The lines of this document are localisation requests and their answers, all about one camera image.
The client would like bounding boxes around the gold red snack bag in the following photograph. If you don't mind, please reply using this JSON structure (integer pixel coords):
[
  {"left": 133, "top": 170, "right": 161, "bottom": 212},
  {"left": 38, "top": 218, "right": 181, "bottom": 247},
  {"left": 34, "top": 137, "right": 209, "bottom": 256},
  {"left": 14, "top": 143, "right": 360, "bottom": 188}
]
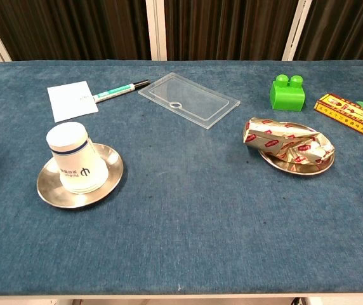
[{"left": 242, "top": 116, "right": 335, "bottom": 165}]

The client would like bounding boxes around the white paper cup blue stripe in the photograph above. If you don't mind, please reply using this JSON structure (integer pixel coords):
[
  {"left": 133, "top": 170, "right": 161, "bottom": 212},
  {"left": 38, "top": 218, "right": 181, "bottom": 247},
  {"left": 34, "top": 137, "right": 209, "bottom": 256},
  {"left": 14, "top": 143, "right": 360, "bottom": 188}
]
[{"left": 46, "top": 121, "right": 110, "bottom": 194}]

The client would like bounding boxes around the round stainless steel plate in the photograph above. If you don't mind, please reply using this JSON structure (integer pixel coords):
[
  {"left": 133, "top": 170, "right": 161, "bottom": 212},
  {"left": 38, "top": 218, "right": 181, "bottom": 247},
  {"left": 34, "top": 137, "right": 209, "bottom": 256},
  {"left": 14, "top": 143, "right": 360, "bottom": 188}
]
[
  {"left": 257, "top": 121, "right": 336, "bottom": 177},
  {"left": 36, "top": 142, "right": 124, "bottom": 209}
]

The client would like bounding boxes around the clear plastic lid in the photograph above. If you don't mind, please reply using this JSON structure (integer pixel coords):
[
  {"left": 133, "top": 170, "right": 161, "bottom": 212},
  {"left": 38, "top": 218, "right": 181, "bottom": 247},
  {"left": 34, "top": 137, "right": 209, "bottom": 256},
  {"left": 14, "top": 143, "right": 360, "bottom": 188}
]
[{"left": 138, "top": 72, "right": 241, "bottom": 130}]

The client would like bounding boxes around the blue table cloth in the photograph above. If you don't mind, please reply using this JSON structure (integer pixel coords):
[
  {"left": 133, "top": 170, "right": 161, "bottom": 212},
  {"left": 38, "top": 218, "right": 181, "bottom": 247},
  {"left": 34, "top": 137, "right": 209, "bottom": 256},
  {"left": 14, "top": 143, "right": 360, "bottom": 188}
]
[{"left": 0, "top": 59, "right": 363, "bottom": 296}]

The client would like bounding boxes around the white green marker pen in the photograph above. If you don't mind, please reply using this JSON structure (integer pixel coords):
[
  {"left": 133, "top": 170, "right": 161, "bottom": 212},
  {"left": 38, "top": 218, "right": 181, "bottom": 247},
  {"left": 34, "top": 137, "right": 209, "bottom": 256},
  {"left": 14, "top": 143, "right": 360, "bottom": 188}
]
[{"left": 93, "top": 79, "right": 151, "bottom": 104}]

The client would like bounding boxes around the green toy building brick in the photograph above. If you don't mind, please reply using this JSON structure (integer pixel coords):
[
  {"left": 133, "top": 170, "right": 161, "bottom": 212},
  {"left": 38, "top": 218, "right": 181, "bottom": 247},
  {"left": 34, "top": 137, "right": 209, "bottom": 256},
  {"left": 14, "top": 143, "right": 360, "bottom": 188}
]
[{"left": 269, "top": 73, "right": 306, "bottom": 112}]

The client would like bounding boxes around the white paper note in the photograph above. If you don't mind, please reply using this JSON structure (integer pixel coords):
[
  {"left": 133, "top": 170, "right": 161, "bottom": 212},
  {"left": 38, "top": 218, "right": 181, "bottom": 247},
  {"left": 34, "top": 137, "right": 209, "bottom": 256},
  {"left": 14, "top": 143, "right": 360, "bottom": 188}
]
[{"left": 47, "top": 81, "right": 99, "bottom": 123}]

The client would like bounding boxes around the red yellow cardboard box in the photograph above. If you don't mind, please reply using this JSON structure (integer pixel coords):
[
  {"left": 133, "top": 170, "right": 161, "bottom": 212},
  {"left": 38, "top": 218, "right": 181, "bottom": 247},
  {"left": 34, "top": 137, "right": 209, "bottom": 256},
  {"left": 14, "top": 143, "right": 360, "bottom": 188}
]
[{"left": 313, "top": 92, "right": 363, "bottom": 137}]

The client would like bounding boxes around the dark brown pleated curtain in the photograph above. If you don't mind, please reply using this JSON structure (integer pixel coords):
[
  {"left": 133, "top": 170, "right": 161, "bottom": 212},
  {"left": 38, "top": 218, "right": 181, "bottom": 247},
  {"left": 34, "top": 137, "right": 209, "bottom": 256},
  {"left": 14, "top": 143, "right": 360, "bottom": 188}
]
[{"left": 0, "top": 0, "right": 363, "bottom": 69}]

